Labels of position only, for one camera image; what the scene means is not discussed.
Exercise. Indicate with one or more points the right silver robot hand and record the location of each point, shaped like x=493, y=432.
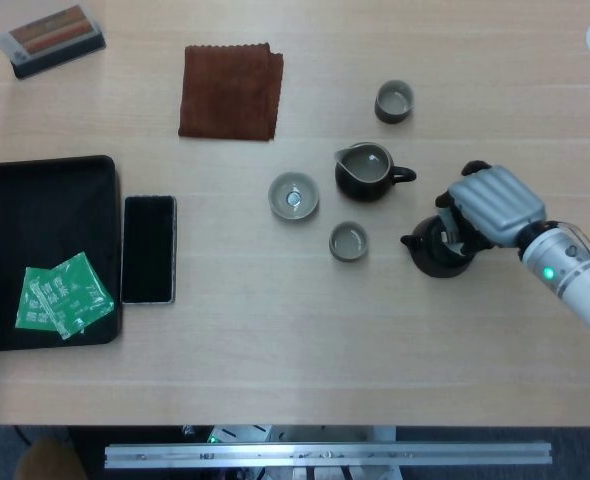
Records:
x=500, y=200

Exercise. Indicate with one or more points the black cast iron teapot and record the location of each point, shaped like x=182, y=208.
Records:
x=427, y=255

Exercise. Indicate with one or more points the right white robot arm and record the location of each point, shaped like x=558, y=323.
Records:
x=575, y=280

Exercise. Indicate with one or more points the dark teacup beige inside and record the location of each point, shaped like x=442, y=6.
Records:
x=394, y=116
x=347, y=255

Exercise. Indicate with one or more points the grey ceramic tea strainer bowl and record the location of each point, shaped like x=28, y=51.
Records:
x=279, y=200

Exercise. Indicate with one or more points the brown folded cloth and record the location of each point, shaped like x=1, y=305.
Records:
x=230, y=92

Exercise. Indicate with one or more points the black smartphone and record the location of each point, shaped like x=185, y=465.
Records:
x=147, y=250

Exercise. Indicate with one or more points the green tea packet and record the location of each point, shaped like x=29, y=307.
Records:
x=82, y=295
x=25, y=310

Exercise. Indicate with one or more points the black rectangular tray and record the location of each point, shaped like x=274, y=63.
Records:
x=40, y=215

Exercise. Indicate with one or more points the brown rounded seat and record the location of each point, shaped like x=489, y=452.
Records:
x=50, y=460

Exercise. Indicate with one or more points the aluminium profile rail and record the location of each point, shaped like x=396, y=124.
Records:
x=325, y=455

